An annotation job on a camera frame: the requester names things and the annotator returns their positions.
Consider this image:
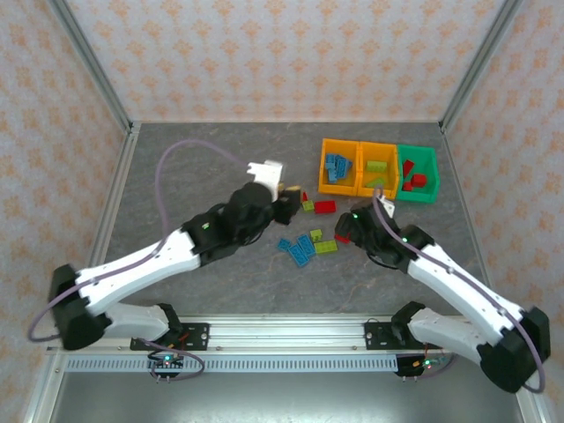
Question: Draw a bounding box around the green plastic bin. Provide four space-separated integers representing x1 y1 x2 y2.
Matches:
395 144 442 205

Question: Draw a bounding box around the slotted grey cable duct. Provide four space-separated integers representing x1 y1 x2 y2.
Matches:
64 355 400 374

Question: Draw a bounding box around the small electronics board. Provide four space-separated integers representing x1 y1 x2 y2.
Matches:
395 355 447 379
146 351 184 381

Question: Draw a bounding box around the orange plastic bin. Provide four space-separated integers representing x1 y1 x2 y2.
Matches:
355 141 402 200
317 137 360 197

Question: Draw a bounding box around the aluminium table side rail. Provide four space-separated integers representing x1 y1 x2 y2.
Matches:
439 126 545 423
21 122 143 423

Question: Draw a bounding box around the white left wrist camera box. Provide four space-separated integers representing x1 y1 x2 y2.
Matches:
245 159 285 200

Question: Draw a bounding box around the aluminium frame post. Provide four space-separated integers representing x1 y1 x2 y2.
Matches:
47 0 136 133
439 0 528 133

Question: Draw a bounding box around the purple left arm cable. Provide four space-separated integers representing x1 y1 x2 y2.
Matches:
26 138 250 382

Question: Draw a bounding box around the grey metal sheet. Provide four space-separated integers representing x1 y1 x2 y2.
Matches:
47 372 526 423

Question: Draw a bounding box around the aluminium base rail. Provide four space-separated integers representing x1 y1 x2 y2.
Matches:
46 314 446 353

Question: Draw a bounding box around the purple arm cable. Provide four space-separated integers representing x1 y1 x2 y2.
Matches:
372 186 548 394
26 138 250 382

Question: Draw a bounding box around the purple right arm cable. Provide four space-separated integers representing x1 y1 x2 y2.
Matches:
372 186 548 394

